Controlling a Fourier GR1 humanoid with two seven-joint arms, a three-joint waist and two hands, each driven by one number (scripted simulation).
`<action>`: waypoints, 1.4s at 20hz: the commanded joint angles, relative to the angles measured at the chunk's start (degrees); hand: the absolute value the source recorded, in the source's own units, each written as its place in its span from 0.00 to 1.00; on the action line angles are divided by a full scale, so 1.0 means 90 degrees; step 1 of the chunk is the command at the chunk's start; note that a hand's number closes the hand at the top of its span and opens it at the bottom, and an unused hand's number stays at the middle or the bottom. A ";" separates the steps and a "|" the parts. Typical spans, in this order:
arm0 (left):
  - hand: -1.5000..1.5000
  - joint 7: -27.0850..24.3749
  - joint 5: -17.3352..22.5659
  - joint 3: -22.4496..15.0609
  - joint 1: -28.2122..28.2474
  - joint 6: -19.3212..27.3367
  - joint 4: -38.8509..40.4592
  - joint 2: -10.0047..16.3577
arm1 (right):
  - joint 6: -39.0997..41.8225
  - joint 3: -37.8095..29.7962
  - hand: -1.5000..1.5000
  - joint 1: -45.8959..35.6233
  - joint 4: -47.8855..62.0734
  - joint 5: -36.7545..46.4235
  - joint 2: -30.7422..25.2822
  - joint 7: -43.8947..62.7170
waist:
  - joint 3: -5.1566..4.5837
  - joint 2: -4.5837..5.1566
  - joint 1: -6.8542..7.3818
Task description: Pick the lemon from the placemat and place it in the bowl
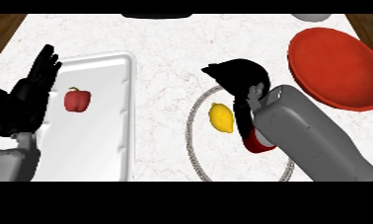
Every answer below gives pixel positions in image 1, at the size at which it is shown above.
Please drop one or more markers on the red bell pepper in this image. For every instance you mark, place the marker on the red bell pepper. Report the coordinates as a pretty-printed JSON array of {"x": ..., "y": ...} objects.
[{"x": 77, "y": 100}]

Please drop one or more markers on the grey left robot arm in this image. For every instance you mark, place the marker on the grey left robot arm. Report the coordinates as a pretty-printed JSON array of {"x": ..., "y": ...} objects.
[{"x": 15, "y": 160}]

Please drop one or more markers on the black flat appliance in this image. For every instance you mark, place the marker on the black flat appliance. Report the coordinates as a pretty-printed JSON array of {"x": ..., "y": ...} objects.
[{"x": 156, "y": 15}]

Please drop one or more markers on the pale grey round vessel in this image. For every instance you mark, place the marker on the pale grey round vessel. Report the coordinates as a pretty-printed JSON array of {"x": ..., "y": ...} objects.
[{"x": 311, "y": 17}]

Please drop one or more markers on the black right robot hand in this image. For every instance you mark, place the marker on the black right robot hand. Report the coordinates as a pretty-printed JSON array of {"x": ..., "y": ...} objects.
[{"x": 237, "y": 75}]

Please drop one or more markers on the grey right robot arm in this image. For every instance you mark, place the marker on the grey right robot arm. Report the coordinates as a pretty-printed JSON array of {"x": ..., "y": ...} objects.
[{"x": 309, "y": 135}]

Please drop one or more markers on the round grey-rimmed placemat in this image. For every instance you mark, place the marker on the round grey-rimmed placemat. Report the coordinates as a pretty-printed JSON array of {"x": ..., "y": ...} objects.
[{"x": 218, "y": 155}]

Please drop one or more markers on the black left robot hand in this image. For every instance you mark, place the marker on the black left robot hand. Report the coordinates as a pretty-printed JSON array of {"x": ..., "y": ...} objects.
[{"x": 28, "y": 96}]

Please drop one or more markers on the white rectangular tray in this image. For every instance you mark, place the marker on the white rectangular tray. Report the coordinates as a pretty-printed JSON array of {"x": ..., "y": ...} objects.
[{"x": 91, "y": 129}]

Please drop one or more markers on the black and red bottle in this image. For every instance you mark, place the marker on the black and red bottle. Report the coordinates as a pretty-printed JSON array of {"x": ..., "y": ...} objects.
[{"x": 252, "y": 143}]

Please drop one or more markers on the red bowl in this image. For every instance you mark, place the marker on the red bowl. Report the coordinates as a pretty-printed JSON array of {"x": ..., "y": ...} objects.
[{"x": 335, "y": 66}]

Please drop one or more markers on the yellow lemon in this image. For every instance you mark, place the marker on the yellow lemon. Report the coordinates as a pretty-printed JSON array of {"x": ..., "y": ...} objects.
[{"x": 221, "y": 118}]

